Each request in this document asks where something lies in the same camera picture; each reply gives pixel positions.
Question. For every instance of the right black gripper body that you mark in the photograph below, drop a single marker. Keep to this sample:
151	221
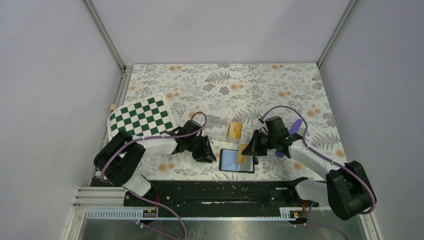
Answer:
272	138

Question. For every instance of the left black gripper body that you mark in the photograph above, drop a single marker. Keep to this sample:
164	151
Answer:
191	142

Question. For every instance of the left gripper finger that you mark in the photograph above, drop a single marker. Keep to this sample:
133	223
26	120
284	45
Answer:
199	154
205	142

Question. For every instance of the clear plastic box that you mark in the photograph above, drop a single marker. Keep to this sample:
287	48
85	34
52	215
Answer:
217	128

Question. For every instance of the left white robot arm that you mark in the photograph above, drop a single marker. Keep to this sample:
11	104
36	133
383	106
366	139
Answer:
119	159

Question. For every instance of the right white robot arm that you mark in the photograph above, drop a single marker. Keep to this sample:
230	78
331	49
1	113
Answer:
346	188

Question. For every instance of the purple cylindrical marker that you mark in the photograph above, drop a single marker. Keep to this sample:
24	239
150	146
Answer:
294	129

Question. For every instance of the green white checkered board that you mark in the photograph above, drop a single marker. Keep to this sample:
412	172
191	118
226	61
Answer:
149	116

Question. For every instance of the floral table mat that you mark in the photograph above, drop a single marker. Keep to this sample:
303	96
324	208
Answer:
241	92

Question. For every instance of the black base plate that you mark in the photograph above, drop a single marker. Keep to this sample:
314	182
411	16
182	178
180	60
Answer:
240	196

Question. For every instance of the white slotted cable duct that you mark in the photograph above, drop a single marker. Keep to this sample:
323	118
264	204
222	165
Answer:
150	214

